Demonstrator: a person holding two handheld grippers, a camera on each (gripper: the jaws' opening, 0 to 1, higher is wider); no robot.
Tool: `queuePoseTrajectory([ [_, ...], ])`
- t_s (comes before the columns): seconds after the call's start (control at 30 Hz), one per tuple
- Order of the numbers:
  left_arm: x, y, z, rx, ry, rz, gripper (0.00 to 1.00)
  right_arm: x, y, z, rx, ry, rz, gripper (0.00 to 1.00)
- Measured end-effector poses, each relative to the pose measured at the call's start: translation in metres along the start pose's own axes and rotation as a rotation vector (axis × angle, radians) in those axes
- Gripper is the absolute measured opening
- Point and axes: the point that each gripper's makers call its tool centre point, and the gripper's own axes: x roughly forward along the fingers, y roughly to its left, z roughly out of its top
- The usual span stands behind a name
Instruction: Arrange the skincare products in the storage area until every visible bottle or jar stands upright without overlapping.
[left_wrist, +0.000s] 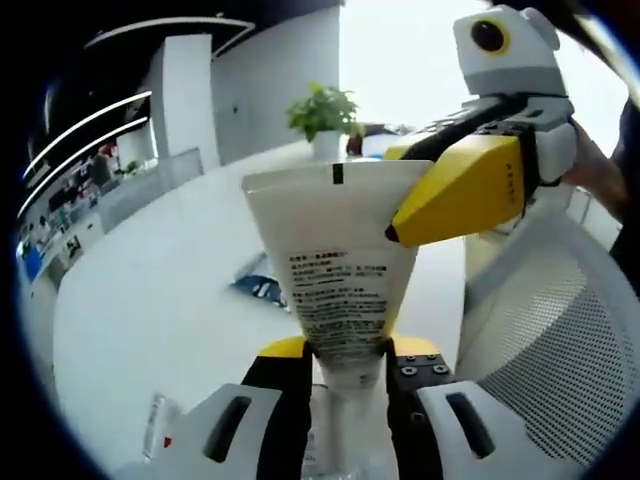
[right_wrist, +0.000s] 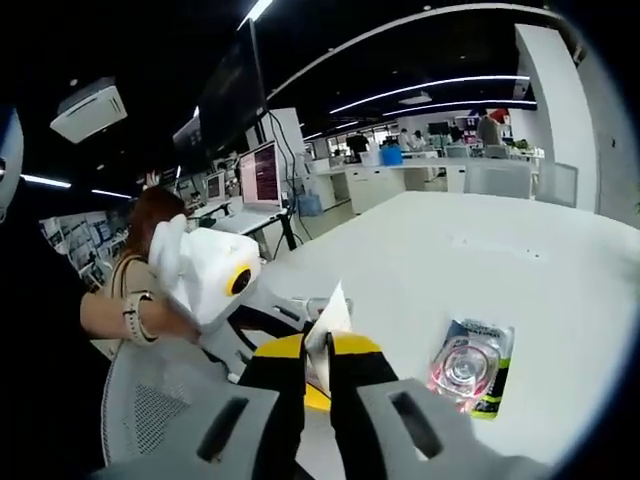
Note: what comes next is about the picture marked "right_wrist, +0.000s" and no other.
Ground white band wristwatch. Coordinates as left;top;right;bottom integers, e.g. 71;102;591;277
121;293;159;345

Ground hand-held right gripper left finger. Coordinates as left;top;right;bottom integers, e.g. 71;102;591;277
92;333;307;480

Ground cream skincare tube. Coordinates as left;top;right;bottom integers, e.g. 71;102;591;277
303;279;355;399

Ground grey mesh office chair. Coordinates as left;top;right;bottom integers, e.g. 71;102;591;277
99;339;246;466

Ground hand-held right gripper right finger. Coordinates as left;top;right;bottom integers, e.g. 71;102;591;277
327;330;551;480

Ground pink screen monitor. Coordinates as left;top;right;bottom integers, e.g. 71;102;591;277
238;140;282;207

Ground white standing desk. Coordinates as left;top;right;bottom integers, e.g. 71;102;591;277
192;199;301;261

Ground person in dark clothes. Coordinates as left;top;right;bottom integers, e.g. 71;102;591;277
0;174;119;480

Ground small pale monitor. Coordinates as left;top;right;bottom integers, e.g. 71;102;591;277
204;169;228;201

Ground black hanging cable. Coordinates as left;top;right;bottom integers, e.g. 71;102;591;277
268;110;307;241

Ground white counter cabinets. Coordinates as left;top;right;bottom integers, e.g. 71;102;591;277
308;157;469;215

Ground white display shelves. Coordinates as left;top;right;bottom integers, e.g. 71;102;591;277
39;209;132;289

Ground dark blue green skincare packet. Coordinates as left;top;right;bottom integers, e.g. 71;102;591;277
428;317;516;422

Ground ceiling light strip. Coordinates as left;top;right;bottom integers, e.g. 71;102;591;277
329;74;531;115
382;98;539;119

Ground person's left hand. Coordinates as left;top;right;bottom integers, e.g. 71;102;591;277
151;298;203;345

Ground white worn device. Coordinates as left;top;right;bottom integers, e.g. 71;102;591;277
0;107;25;224

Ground large hanging dark screen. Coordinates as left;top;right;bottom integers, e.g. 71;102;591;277
172;17;270;162

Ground ceiling air conditioner unit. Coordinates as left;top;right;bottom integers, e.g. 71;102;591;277
49;77;129;145

